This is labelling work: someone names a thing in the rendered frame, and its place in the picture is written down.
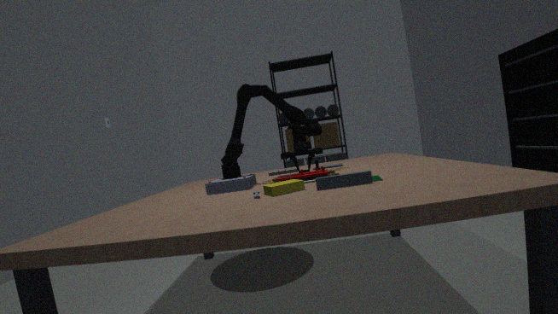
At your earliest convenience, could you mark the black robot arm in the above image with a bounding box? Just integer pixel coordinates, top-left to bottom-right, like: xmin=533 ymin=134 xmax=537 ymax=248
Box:
xmin=221 ymin=84 xmax=322 ymax=180

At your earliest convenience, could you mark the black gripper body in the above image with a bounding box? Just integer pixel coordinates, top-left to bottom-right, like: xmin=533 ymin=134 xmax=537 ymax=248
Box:
xmin=281 ymin=137 xmax=323 ymax=160

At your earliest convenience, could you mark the yellow rectangular block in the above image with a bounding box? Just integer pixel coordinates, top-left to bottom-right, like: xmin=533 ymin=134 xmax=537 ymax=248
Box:
xmin=263 ymin=179 xmax=305 ymax=197

